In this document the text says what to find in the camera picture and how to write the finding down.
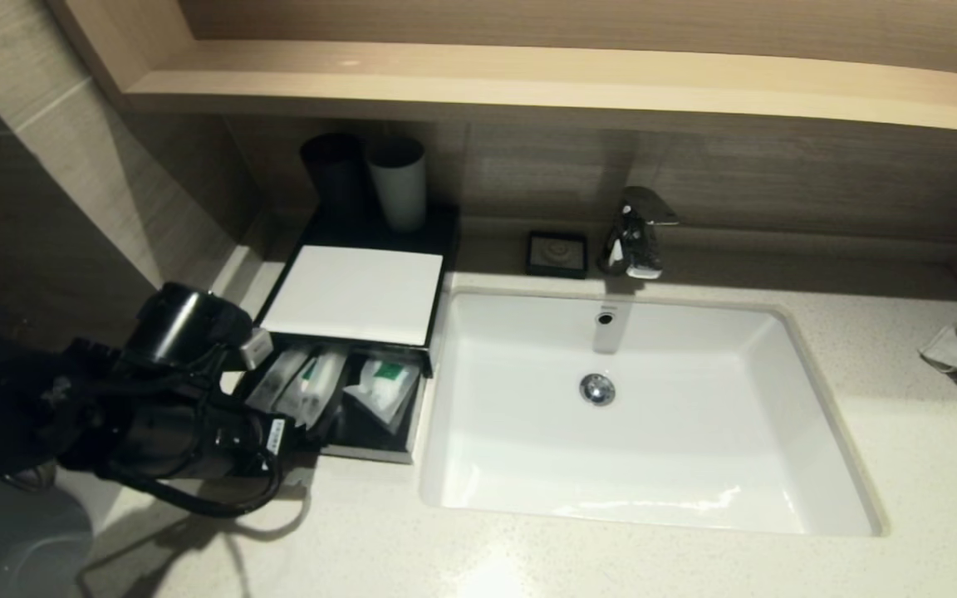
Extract black plastic cup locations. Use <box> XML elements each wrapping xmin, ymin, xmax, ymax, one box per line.
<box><xmin>298</xmin><ymin>135</ymin><xmax>366</xmax><ymax>225</ymax></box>

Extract grey plastic cup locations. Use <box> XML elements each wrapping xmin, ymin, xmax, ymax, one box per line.
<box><xmin>366</xmin><ymin>137</ymin><xmax>429</xmax><ymax>233</ymax></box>

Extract long clear toothbrush packet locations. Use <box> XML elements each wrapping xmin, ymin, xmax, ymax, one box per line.
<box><xmin>244</xmin><ymin>345</ymin><xmax>313</xmax><ymax>416</ymax></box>

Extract chrome sink faucet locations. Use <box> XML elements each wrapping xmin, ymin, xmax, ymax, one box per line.
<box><xmin>597</xmin><ymin>188</ymin><xmax>680</xmax><ymax>282</ymax></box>

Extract light wooden wall shelf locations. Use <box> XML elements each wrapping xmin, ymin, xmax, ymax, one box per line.
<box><xmin>47</xmin><ymin>0</ymin><xmax>957</xmax><ymax>138</ymax></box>

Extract black tray with white liner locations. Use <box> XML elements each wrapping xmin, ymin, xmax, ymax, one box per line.
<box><xmin>256</xmin><ymin>203</ymin><xmax>460</xmax><ymax>350</ymax></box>

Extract black glossy box drawer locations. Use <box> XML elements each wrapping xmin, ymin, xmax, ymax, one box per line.
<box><xmin>233</xmin><ymin>332</ymin><xmax>434</xmax><ymax>464</ymax></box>

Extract clear tube packet green label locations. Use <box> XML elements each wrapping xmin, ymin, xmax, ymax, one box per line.
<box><xmin>283</xmin><ymin>349</ymin><xmax>348</xmax><ymax>429</ymax></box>

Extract black square soap dish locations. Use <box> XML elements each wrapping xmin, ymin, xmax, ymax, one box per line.
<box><xmin>526</xmin><ymin>233</ymin><xmax>589</xmax><ymax>281</ymax></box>

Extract chrome sink drain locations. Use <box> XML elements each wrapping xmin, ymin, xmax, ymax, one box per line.
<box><xmin>579</xmin><ymin>374</ymin><xmax>617</xmax><ymax>408</ymax></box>

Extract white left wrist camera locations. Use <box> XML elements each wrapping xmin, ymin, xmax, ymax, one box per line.
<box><xmin>239</xmin><ymin>328</ymin><xmax>274</xmax><ymax>371</ymax></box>

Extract white ceramic sink basin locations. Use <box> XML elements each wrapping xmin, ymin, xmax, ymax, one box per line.
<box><xmin>420</xmin><ymin>287</ymin><xmax>891</xmax><ymax>539</ymax></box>

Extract small sachet with green label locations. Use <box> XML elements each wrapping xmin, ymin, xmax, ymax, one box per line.
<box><xmin>344</xmin><ymin>378</ymin><xmax>419</xmax><ymax>434</ymax></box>

